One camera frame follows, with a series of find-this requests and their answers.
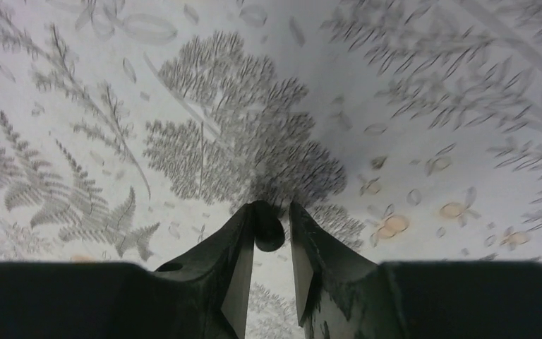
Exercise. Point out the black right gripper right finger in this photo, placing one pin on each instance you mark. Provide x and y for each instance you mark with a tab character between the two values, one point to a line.
341	294

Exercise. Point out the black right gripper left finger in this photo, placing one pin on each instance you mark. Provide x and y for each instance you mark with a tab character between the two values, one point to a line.
202	293

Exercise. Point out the black earbud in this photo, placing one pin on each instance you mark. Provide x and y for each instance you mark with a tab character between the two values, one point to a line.
268	230

